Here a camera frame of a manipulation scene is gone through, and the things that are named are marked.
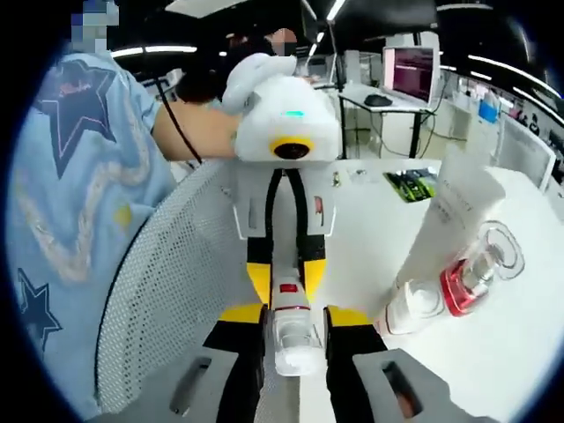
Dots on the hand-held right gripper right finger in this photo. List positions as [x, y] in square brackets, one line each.
[348, 370]

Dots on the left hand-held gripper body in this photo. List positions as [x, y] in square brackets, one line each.
[286, 101]

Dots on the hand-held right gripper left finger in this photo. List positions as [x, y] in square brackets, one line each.
[242, 365]

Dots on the gold skincare sachet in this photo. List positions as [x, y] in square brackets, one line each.
[336, 180]

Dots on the clear skincare sachet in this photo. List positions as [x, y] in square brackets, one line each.
[357, 175]

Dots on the white skincare bottle clear cap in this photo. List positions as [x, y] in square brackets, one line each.
[291, 304]

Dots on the dark green skincare packet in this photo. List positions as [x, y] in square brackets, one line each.
[410, 185]

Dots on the white skincare tube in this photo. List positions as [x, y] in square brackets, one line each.
[454, 211]

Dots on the white skincare bottle red band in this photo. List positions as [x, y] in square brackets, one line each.
[458, 291]

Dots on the white standing side desk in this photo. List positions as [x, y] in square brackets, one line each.
[352, 94]

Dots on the black computer mouse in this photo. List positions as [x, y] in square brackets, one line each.
[378, 100]

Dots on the white mesh chair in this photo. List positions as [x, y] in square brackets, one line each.
[176, 273]

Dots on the person in blue shirt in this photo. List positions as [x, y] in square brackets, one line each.
[66, 198]

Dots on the blue box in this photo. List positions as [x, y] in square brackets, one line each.
[490, 110]

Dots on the white frosted partition panel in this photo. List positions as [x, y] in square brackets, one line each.
[524, 150]

